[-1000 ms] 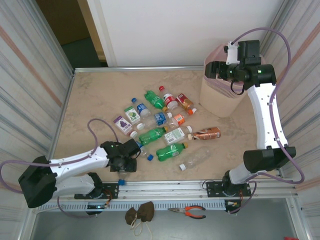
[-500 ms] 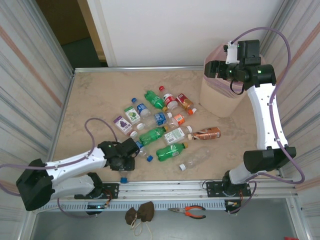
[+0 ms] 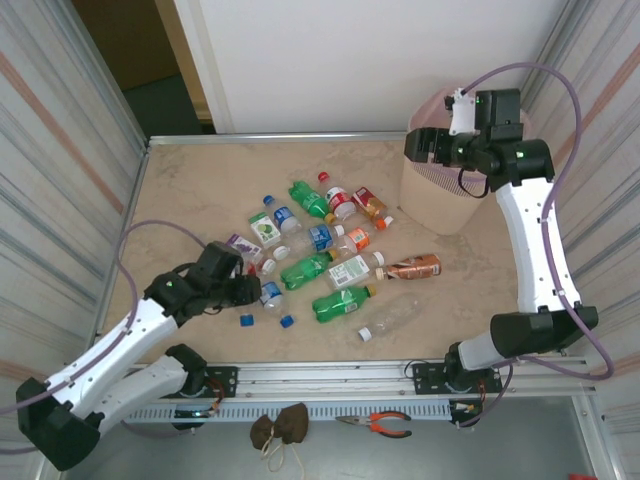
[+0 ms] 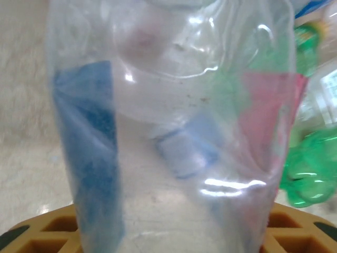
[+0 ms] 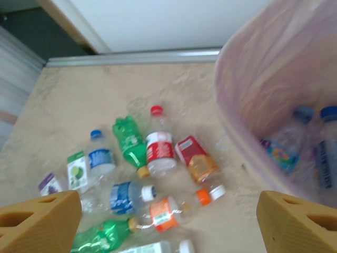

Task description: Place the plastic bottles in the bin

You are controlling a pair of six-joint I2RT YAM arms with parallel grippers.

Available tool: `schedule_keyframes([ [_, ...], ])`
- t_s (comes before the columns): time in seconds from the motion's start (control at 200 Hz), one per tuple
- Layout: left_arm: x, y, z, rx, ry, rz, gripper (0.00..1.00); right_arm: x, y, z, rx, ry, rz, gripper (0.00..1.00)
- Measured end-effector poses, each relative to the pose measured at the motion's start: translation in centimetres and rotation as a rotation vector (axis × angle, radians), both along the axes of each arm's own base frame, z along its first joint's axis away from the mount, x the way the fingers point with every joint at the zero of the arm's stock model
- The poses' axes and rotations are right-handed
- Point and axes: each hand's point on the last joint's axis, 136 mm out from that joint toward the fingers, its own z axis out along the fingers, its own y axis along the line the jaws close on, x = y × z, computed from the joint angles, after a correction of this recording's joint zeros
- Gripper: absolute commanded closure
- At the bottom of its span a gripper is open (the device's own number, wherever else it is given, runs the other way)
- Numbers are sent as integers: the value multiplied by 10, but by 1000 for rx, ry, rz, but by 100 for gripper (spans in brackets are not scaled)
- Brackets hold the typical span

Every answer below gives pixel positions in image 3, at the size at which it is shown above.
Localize pink translucent bin liner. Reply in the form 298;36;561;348
407;85;531;199

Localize purple label square juice bottle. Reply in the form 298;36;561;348
225;232;277;275

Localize pink waste basket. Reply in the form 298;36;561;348
398;85;532;237

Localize amber juice bottle red label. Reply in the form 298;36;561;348
350;186;396;226

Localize green bottle with yellow cap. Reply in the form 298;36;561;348
286;179;337;225
278;252;338;293
311;284;378;324

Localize orange label bottle orange cap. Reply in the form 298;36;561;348
344;215;390;253

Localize blue label bottle white cap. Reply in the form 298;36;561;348
287;224;347;255

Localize copper brown drink bottle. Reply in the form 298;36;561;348
374;252;444;284

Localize green white label clear bottle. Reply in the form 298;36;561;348
327;250;387;291

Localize large clear bottle white cap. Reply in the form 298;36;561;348
356;292;421;344

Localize small brown cloth pouch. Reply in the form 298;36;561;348
248;417;277;450

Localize large brown cloth pouch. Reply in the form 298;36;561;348
276;402;311;445

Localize beige door jamb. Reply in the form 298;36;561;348
154;0;216;121

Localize grey metal lower shelf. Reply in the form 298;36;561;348
49;399;619;480

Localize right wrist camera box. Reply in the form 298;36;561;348
444;87;477;138

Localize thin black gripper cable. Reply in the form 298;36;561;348
457;167;489;200

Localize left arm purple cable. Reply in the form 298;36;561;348
0;221;206;454

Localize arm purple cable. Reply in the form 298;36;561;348
457;62;616;430
0;221;206;454

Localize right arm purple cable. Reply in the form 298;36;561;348
457;62;616;430

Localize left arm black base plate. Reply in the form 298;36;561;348
148;365;239;400

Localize striped enclosure side panel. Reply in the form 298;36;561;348
492;0;640;451
0;0;150;451

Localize small controller board with wires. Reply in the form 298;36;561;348
448;384;487;430
171;382;225;432

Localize wide aluminium mounting rail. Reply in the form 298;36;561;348
53;355;600;404

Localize white slotted cable duct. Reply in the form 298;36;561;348
119;402;454;425

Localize beige pouch string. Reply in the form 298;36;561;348
258;437;306;474

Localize orange handled pliers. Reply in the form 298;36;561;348
334;410;413;439

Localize white door frame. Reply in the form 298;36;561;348
172;0;236;135

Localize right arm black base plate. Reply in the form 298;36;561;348
411;360;503;397

